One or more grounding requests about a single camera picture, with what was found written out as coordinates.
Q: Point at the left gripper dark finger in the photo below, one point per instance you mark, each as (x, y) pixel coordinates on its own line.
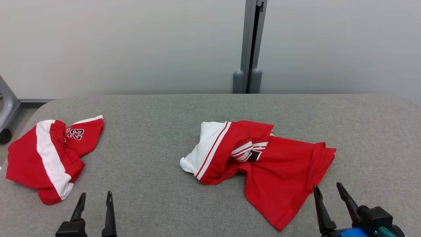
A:
(79, 207)
(110, 217)

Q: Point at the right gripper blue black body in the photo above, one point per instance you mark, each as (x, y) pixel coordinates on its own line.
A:
(352, 233)

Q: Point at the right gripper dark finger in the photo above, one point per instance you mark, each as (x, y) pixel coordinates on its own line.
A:
(323, 214)
(349, 204)

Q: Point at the red basketball jersey white sleeves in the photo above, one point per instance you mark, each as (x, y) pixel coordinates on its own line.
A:
(279, 174)

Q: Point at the red shorts white stripe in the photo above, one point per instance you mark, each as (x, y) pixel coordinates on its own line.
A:
(23, 161)

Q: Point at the black caster wheel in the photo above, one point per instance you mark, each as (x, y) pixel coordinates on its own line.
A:
(5, 136)

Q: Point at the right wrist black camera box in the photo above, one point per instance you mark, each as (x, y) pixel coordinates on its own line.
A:
(375, 219)

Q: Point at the grey metal frame leg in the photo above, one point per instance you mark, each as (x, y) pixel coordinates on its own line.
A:
(8, 105)

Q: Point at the grey partition joint post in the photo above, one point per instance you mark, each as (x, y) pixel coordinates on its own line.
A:
(246, 39)

